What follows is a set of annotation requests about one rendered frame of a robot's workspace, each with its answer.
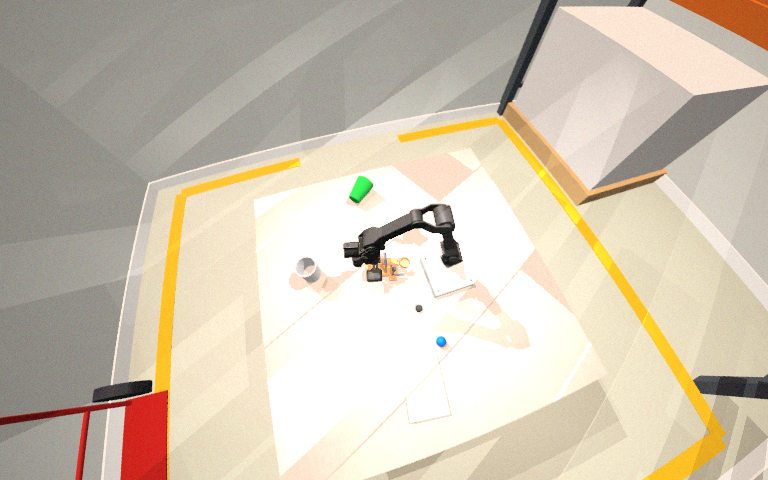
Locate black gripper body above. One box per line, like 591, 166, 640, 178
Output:
365, 254, 383, 283

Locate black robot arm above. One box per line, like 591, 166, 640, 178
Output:
343, 203, 463, 269

